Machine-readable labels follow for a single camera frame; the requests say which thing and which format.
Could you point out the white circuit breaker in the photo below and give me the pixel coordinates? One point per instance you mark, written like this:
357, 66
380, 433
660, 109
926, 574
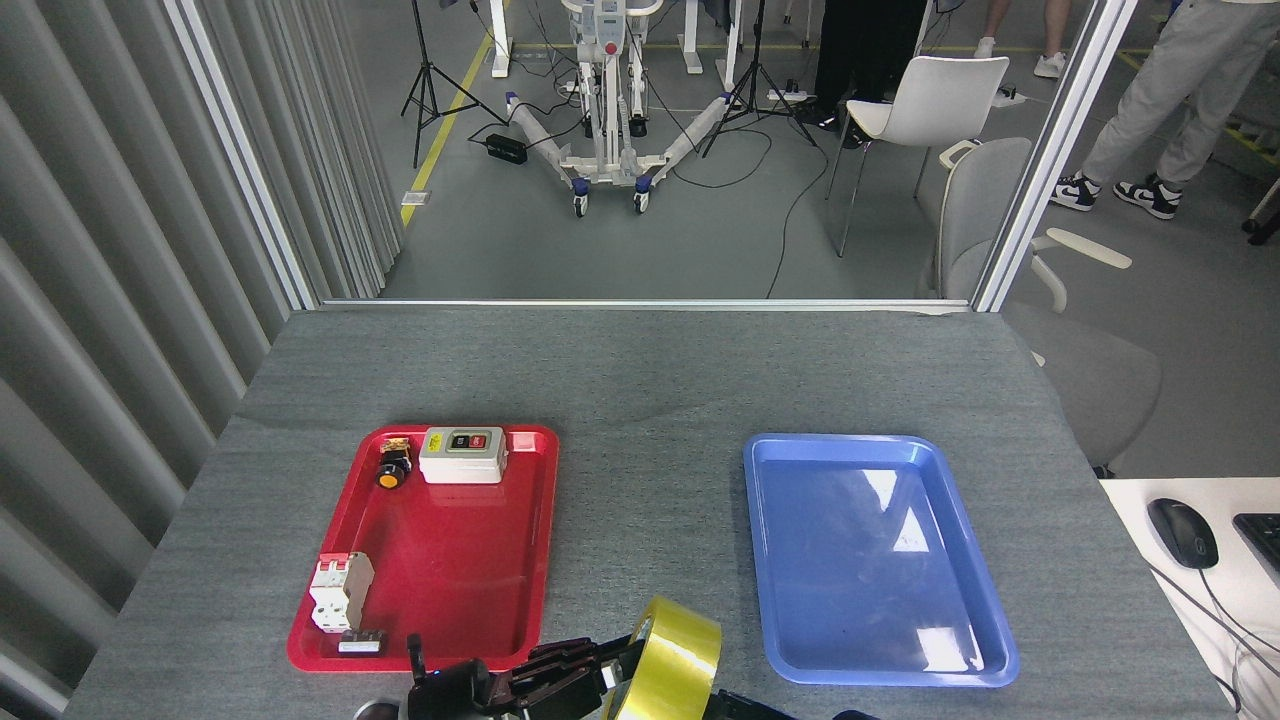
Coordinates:
340, 595

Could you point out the blue plastic tray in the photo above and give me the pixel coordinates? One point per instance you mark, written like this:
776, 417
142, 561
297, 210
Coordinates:
850, 560

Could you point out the black tripod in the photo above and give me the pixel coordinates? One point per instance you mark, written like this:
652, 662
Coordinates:
428, 80
757, 80

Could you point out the white wheeled stand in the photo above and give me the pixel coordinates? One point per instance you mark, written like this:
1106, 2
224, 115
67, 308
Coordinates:
605, 120

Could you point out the small black white block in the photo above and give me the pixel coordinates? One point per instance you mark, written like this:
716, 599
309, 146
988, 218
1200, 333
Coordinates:
362, 642

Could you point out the black power adapter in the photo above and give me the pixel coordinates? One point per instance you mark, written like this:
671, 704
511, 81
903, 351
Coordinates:
507, 148

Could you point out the silver frame post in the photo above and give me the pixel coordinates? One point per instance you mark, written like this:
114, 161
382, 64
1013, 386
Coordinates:
1052, 150
246, 150

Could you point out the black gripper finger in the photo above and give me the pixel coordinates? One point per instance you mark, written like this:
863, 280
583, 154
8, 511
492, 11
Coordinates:
560, 700
570, 660
740, 708

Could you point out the white plastic chair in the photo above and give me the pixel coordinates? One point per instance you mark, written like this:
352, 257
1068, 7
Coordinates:
940, 95

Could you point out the white desk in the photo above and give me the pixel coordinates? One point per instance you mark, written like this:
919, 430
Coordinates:
1140, 510

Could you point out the person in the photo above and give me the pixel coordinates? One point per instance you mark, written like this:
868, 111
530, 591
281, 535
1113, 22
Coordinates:
870, 40
1180, 70
1052, 65

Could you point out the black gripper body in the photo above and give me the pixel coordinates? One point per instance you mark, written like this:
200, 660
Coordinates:
857, 716
455, 695

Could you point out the black computer mouse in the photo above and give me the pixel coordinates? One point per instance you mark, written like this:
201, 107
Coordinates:
1183, 533

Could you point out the yellow tape roll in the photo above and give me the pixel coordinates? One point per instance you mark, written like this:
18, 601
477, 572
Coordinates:
680, 660

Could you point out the white switch box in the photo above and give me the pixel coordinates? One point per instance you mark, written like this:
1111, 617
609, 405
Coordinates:
460, 465

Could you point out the red plastic tray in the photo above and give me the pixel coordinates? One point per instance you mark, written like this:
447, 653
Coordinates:
450, 560

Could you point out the silver frame rail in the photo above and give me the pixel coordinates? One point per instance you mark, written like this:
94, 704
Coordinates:
640, 303

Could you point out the grey office chair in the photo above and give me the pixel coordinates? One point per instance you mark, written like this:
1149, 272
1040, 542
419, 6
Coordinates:
1090, 380

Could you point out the grey floor plate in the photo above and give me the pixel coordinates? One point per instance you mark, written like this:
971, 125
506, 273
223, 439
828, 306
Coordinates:
416, 198

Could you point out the white power strip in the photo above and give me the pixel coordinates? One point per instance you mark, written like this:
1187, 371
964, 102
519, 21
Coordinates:
788, 95
1008, 97

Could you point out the black keyboard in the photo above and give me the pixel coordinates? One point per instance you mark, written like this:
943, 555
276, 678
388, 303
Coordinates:
1262, 540

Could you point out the yellow push button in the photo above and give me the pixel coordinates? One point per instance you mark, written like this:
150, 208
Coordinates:
391, 476

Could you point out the white desk leg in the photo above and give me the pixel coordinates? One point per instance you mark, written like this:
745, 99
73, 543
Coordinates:
499, 40
691, 40
735, 50

